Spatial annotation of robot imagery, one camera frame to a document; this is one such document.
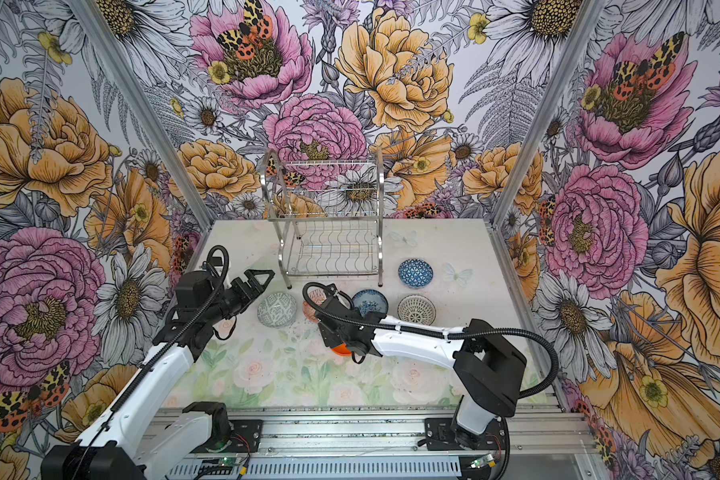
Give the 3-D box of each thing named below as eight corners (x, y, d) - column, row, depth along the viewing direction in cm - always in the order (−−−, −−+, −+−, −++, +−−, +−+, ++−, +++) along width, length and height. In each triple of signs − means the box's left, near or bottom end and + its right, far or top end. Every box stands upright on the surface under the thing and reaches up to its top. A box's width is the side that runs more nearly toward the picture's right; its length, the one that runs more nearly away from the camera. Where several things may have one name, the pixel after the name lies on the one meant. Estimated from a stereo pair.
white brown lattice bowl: (398, 324, 95) (399, 317, 91) (396, 301, 100) (397, 294, 97) (434, 324, 95) (437, 317, 92) (431, 302, 100) (433, 294, 97)
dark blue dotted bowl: (399, 288, 104) (400, 281, 100) (397, 265, 110) (398, 258, 107) (432, 288, 104) (434, 281, 101) (428, 265, 110) (430, 258, 107)
